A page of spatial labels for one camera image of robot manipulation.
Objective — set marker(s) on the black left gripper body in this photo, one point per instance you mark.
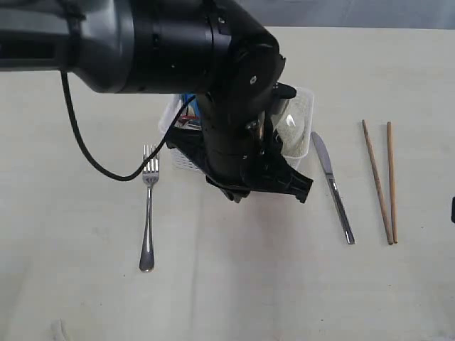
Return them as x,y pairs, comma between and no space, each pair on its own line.
241,162

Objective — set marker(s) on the wooden chopstick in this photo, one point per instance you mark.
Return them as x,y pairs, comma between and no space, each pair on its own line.
378,187
391,169

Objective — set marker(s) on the silver table knife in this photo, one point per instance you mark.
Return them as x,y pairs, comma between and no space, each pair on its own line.
325,161

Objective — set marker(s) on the silver metal fork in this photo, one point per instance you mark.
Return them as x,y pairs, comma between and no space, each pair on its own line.
150,176

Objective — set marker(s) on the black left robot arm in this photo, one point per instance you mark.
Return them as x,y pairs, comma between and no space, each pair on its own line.
215,51

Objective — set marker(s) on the white perforated plastic basket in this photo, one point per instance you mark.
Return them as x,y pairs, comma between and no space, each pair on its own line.
181,161

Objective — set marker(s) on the speckled white bowl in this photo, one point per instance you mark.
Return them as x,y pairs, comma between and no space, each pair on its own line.
294,125

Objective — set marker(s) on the blue chips snack bag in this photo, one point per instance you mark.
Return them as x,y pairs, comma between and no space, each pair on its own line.
192,111

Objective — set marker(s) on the grey backdrop curtain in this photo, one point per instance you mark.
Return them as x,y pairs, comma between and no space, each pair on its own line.
354,13

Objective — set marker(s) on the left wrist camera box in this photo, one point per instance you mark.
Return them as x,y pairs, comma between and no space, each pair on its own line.
281,95

